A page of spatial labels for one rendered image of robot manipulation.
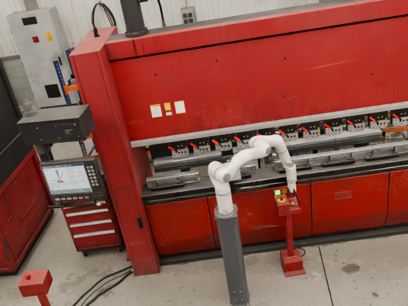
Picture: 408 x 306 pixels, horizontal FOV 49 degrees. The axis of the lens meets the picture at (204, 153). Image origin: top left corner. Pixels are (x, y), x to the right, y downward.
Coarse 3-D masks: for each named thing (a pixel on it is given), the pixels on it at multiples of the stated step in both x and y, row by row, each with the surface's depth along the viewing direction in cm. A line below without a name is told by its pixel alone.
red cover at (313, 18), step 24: (384, 0) 344; (216, 24) 356; (240, 24) 350; (264, 24) 351; (288, 24) 351; (312, 24) 352; (336, 24) 352; (120, 48) 357; (144, 48) 358; (168, 48) 358
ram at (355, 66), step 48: (192, 48) 365; (240, 48) 361; (288, 48) 362; (336, 48) 363; (384, 48) 364; (144, 96) 379; (192, 96) 380; (240, 96) 381; (288, 96) 382; (336, 96) 383; (384, 96) 384; (144, 144) 401
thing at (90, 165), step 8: (56, 160) 343; (64, 160) 341; (72, 160) 339; (80, 160) 337; (88, 160) 336; (96, 160) 339; (88, 168) 339; (96, 168) 339; (88, 176) 343; (96, 176) 342; (96, 184) 345; (72, 192) 352; (80, 192) 351; (88, 192) 351; (96, 192) 350; (104, 192) 351; (56, 200) 358; (64, 200) 357; (72, 200) 356
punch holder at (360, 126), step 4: (348, 116) 392; (352, 116) 392; (356, 116) 392; (360, 116) 393; (364, 116) 392; (348, 120) 394; (352, 120) 394; (356, 120) 395; (360, 120) 394; (364, 120) 394; (348, 124) 396; (356, 124) 396; (360, 124) 396; (364, 124) 396; (348, 128) 397; (352, 128) 397; (356, 128) 398; (360, 128) 398; (364, 128) 398
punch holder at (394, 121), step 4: (404, 108) 390; (392, 112) 394; (396, 112) 391; (400, 112) 391; (404, 112) 392; (392, 116) 395; (400, 116) 393; (404, 116) 393; (392, 120) 397; (396, 120) 395; (404, 120) 395; (392, 124) 399; (396, 124) 397; (400, 124) 397; (404, 124) 397
